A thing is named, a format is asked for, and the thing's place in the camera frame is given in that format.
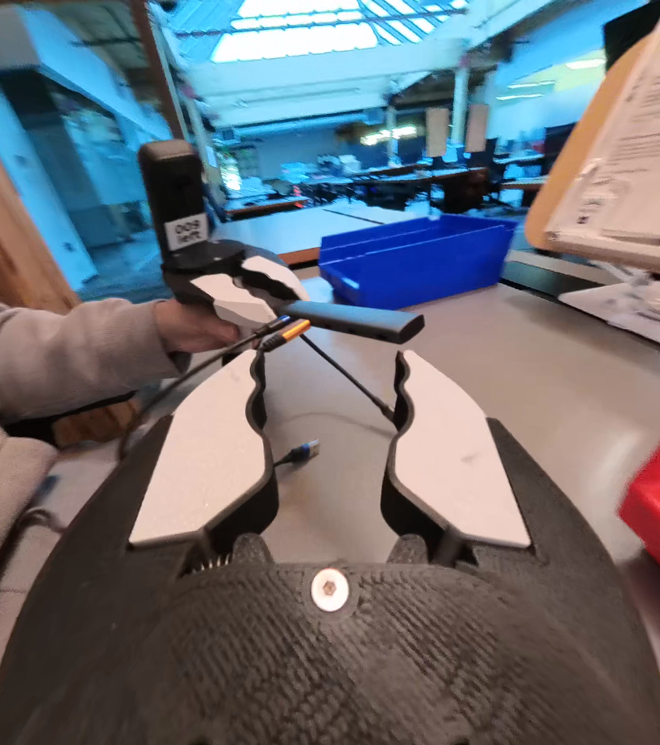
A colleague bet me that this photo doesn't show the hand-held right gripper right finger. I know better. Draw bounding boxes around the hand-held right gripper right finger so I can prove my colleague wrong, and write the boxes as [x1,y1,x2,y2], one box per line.
[381,349,533,560]

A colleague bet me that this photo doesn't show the blue plastic bin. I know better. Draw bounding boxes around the blue plastic bin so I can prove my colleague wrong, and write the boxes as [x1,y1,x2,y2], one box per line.
[318,213,520,311]

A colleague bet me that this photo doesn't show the person's left hand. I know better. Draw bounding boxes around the person's left hand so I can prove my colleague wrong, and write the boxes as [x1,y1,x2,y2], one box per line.
[154,300,244,356]

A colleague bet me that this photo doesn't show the person's left forearm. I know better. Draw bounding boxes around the person's left forearm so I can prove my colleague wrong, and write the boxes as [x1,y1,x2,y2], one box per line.
[0,294,182,426]

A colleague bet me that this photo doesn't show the wooden post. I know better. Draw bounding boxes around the wooden post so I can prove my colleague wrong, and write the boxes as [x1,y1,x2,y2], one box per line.
[0,96,81,315]

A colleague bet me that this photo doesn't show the grey desk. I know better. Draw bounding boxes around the grey desk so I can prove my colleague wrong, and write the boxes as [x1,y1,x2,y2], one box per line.
[0,265,660,745]

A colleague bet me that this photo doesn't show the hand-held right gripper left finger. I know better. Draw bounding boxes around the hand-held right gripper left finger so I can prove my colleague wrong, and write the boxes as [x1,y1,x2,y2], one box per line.
[127,350,281,549]

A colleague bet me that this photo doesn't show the hanging beige panel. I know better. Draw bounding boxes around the hanging beige panel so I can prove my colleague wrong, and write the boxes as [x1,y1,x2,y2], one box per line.
[426,106,451,158]
[466,104,489,153]

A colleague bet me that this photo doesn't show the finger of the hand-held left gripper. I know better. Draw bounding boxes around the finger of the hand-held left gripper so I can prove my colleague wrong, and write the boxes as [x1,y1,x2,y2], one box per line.
[189,274,284,340]
[234,255,311,305]

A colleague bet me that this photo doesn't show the black monitor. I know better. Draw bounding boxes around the black monitor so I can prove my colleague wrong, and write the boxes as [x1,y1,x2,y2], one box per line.
[603,3,660,71]

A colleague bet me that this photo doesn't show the brown document board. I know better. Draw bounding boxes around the brown document board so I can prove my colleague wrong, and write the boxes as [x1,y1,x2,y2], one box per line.
[525,35,651,257]

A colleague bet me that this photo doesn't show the printed paper sheets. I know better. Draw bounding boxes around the printed paper sheets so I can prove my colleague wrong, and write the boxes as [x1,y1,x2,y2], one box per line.
[545,0,660,263]

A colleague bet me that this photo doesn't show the black cable orange plug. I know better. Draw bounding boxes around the black cable orange plug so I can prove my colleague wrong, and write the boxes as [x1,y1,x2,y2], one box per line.
[119,319,313,461]
[300,334,396,423]

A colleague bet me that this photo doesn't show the white stand base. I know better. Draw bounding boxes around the white stand base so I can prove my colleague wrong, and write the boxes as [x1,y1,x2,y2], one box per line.
[560,265,660,362]

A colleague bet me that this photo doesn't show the grey USB hub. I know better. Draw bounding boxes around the grey USB hub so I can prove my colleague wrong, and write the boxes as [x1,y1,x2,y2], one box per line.
[280,298,425,345]

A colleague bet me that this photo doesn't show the wood-edged grey table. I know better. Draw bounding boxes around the wood-edged grey table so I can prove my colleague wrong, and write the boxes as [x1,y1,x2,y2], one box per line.
[213,203,424,265]

